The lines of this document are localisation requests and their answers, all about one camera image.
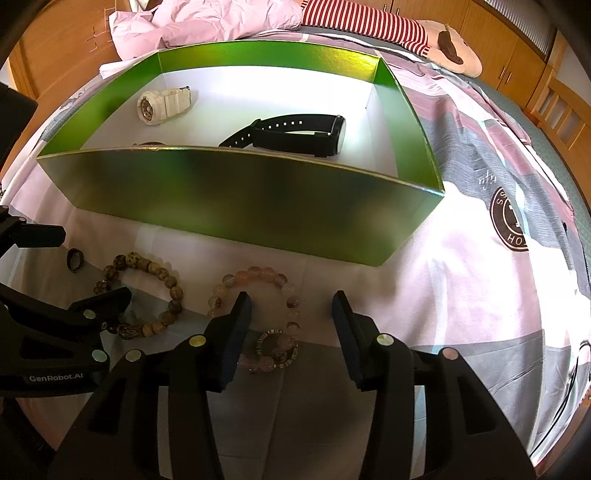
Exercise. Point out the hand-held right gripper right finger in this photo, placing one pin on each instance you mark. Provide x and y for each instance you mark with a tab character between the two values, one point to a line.
346	334

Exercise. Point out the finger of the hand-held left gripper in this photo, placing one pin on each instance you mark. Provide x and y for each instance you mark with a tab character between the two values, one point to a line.
92	307
37	233

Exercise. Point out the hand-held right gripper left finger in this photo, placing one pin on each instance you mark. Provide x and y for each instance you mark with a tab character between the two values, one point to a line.
235	344

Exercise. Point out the green cardboard box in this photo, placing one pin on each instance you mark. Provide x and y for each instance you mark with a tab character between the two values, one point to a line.
240	198

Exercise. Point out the white wrist watch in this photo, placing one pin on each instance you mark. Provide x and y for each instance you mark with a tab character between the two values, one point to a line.
171	99

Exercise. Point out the black wrist watch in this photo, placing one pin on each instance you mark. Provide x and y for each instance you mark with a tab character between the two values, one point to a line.
295	138

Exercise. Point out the plaid bedsheet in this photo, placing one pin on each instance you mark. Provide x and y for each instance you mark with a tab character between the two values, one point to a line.
461	277

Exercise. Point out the wooden headboard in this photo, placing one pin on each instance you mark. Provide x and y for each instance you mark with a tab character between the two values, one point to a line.
60	50

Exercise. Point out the pink quilt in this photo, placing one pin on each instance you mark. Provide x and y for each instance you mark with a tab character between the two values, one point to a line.
217	21

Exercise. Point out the plush doll with striped shirt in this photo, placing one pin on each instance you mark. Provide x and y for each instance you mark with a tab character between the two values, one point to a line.
369	21

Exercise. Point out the wooden bed footboard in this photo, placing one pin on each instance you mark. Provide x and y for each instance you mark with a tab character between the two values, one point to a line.
563	97

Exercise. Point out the wooden wall cabinets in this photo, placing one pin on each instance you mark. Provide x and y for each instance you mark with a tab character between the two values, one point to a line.
494	41

